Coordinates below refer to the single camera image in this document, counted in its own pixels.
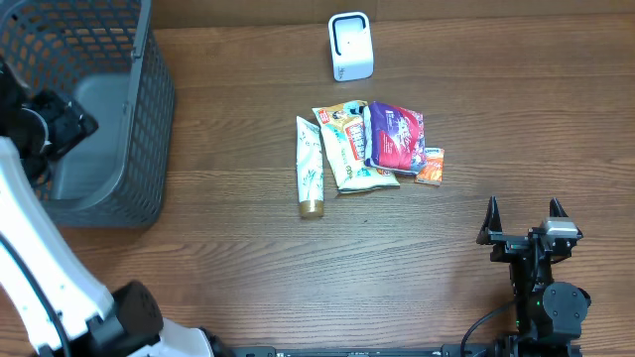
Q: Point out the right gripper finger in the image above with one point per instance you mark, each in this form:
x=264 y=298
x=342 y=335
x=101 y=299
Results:
x=491 y=231
x=556 y=209

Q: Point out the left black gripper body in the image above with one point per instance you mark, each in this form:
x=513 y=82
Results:
x=50 y=128

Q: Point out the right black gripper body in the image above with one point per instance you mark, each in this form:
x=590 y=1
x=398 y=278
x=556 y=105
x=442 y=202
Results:
x=514 y=243

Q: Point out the purple red sachet pack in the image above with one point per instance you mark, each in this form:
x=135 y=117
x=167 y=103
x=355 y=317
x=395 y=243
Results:
x=394 y=138

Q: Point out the beige snack bag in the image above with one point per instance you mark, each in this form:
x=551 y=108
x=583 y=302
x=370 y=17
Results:
x=343 y=133

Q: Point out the white gold-capped cream tube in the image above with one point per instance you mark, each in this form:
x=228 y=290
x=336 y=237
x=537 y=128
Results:
x=309 y=169

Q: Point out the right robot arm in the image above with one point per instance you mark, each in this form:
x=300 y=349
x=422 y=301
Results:
x=549 y=314

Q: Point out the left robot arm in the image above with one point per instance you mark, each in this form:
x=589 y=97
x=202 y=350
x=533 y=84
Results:
x=65 y=309

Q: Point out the white barcode scanner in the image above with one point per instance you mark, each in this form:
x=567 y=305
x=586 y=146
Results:
x=351 y=46

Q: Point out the grey plastic mesh basket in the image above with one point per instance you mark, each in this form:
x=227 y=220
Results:
x=103 y=56

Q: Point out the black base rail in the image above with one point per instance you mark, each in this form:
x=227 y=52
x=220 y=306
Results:
x=447 y=350

